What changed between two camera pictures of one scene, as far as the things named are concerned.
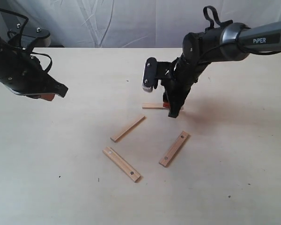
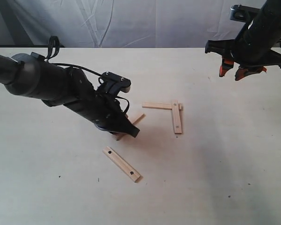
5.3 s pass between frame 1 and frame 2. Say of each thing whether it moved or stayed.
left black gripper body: moved
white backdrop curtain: stayed
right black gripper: moved
